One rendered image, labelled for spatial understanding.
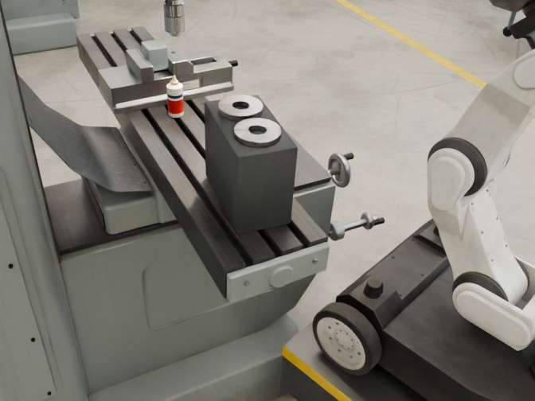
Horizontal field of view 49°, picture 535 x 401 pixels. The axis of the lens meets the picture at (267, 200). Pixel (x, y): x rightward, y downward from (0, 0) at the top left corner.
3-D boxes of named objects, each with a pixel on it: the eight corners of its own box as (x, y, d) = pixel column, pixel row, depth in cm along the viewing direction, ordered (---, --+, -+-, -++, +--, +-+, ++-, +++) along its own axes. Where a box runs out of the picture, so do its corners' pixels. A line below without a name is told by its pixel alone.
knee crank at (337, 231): (377, 217, 195) (380, 203, 192) (388, 227, 191) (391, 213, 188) (322, 235, 187) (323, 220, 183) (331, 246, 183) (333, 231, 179)
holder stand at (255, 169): (255, 165, 136) (258, 87, 124) (291, 223, 120) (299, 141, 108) (205, 174, 132) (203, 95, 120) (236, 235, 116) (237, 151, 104)
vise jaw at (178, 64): (177, 55, 166) (176, 41, 163) (193, 72, 157) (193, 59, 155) (157, 58, 163) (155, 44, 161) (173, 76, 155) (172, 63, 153)
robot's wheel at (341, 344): (376, 378, 158) (388, 330, 146) (365, 389, 155) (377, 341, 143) (319, 336, 168) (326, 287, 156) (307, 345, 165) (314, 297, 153)
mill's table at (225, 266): (144, 44, 206) (142, 23, 202) (330, 271, 121) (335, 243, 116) (77, 55, 197) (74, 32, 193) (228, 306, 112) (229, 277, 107)
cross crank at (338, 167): (338, 172, 199) (342, 142, 192) (357, 191, 191) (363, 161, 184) (298, 183, 193) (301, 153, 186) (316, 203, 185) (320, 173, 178)
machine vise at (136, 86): (213, 69, 176) (212, 34, 169) (235, 90, 166) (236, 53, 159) (98, 90, 162) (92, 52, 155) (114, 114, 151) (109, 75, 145)
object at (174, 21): (178, 24, 138) (177, 1, 135) (189, 31, 135) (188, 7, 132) (161, 28, 136) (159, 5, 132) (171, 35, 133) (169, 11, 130)
